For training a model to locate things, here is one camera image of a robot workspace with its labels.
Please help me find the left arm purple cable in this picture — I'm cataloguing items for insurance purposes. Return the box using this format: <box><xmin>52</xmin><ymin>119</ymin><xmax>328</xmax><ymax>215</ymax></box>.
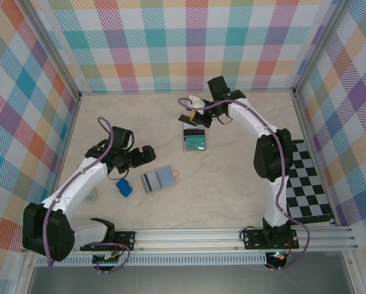
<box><xmin>45</xmin><ymin>116</ymin><xmax>131</xmax><ymax>274</ymax></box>

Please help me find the beige leather card holder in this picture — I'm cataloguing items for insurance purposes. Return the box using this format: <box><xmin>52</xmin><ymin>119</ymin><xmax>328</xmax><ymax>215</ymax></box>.
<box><xmin>139</xmin><ymin>164</ymin><xmax>181</xmax><ymax>197</ymax></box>

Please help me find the black and grey checkerboard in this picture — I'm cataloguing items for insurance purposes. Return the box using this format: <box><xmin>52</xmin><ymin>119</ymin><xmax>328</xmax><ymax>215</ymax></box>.
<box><xmin>285</xmin><ymin>140</ymin><xmax>336</xmax><ymax>219</ymax></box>

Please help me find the aluminium back rail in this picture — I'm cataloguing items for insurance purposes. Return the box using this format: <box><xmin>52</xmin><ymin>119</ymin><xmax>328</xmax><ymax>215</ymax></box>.
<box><xmin>78</xmin><ymin>89</ymin><xmax>296</xmax><ymax>95</ymax></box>

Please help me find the teal card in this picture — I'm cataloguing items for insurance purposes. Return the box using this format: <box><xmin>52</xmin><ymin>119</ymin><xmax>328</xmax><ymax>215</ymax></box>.
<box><xmin>185</xmin><ymin>136</ymin><xmax>207</xmax><ymax>151</ymax></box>

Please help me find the blue toy block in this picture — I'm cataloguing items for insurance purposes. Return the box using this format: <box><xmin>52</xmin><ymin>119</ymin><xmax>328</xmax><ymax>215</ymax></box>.
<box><xmin>115</xmin><ymin>178</ymin><xmax>134</xmax><ymax>198</ymax></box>

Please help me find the aluminium side rail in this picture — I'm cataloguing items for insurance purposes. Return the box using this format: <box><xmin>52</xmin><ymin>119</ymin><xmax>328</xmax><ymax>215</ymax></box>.
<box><xmin>50</xmin><ymin>95</ymin><xmax>82</xmax><ymax>197</ymax></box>
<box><xmin>292</xmin><ymin>90</ymin><xmax>338</xmax><ymax>227</ymax></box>

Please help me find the small electronics board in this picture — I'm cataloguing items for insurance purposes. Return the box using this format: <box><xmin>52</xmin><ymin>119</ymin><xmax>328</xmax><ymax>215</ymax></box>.
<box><xmin>92</xmin><ymin>252</ymin><xmax>123</xmax><ymax>266</ymax></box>
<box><xmin>267</xmin><ymin>250</ymin><xmax>291</xmax><ymax>265</ymax></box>

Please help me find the aluminium frame post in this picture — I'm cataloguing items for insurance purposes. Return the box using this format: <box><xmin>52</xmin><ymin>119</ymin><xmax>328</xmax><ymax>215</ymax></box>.
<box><xmin>292</xmin><ymin>0</ymin><xmax>352</xmax><ymax>99</ymax></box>
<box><xmin>23</xmin><ymin>0</ymin><xmax>82</xmax><ymax>102</ymax></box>

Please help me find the slotted grey cable duct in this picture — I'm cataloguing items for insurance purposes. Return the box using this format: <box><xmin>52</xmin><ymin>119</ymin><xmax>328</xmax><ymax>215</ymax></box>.
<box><xmin>34</xmin><ymin>256</ymin><xmax>268</xmax><ymax>266</ymax></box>

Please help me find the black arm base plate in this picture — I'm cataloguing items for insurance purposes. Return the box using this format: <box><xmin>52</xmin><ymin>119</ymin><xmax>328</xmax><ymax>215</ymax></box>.
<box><xmin>80</xmin><ymin>231</ymin><xmax>137</xmax><ymax>251</ymax></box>
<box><xmin>242</xmin><ymin>228</ymin><xmax>300</xmax><ymax>251</ymax></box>

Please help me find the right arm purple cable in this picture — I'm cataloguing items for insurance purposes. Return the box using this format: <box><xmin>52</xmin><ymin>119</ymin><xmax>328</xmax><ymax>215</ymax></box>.
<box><xmin>178</xmin><ymin>97</ymin><xmax>312</xmax><ymax>272</ymax></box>

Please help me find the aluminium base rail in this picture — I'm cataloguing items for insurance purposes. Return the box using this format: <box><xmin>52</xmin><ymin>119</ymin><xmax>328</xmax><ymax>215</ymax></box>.
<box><xmin>20</xmin><ymin>228</ymin><xmax>360</xmax><ymax>254</ymax></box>

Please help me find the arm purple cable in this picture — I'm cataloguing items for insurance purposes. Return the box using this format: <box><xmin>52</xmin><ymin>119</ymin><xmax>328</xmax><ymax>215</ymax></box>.
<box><xmin>178</xmin><ymin>97</ymin><xmax>312</xmax><ymax>272</ymax></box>
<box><xmin>45</xmin><ymin>116</ymin><xmax>131</xmax><ymax>274</ymax></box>

